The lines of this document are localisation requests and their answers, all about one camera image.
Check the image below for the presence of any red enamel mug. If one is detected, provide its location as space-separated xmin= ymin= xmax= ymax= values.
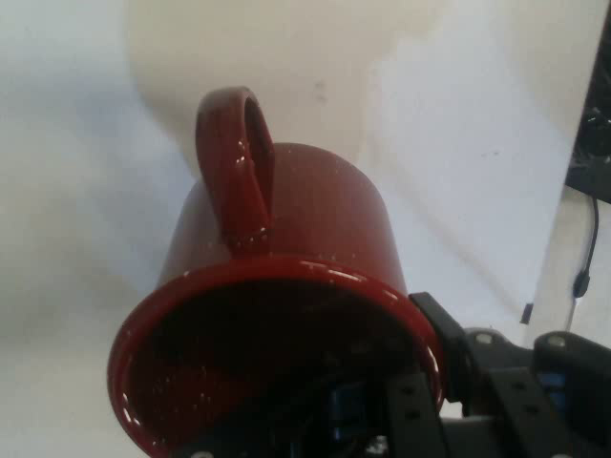
xmin=105 ymin=85 xmax=448 ymax=458

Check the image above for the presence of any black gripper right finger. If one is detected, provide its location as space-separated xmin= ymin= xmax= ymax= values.
xmin=408 ymin=290 xmax=611 ymax=458

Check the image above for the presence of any thin black cable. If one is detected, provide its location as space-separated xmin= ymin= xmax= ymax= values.
xmin=570 ymin=195 xmax=601 ymax=300

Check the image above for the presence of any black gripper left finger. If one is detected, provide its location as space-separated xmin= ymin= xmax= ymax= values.
xmin=381 ymin=367 xmax=451 ymax=458

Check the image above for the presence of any black equipment box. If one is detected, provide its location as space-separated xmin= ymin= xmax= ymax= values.
xmin=565 ymin=104 xmax=611 ymax=201

